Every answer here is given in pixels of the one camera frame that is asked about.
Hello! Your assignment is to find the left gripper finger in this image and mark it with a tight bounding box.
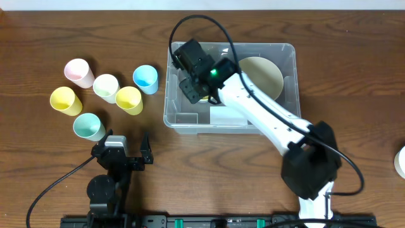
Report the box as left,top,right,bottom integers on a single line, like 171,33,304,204
140,132,152,158
100,129,113,144

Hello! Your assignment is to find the blue cup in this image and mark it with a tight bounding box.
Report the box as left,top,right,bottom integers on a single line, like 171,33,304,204
133,65,159,95

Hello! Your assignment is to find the beige large bowl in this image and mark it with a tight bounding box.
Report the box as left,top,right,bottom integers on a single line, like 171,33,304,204
239,57,284,99

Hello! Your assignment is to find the white small bowl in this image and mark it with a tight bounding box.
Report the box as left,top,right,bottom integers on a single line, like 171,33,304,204
394,147,405,179

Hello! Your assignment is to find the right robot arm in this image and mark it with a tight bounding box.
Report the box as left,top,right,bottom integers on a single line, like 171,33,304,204
169,40,342,227

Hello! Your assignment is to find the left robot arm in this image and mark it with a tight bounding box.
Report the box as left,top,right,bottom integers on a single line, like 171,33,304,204
86,130,154,228

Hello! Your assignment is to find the clear plastic storage container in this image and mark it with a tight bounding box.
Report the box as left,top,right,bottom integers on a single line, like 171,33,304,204
163,42,301,134

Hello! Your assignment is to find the green cup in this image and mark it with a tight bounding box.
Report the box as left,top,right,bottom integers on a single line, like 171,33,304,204
73,113,106,141

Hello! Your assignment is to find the yellow cup centre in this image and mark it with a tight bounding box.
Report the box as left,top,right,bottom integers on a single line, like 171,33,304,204
115,86,143,115

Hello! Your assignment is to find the yellow cup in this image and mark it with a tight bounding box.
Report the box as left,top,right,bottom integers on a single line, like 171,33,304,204
115,86,143,115
50,87,83,116

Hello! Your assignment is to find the cream white cup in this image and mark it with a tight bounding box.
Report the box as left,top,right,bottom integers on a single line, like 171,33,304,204
92,74,120,104

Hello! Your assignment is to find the yellow cup left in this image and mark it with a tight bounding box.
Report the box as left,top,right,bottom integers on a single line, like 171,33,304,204
50,87,83,116

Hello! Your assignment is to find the pink cup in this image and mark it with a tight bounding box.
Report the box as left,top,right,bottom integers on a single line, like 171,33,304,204
64,58,95,89

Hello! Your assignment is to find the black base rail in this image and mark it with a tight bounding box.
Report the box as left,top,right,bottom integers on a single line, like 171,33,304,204
59,214,377,228

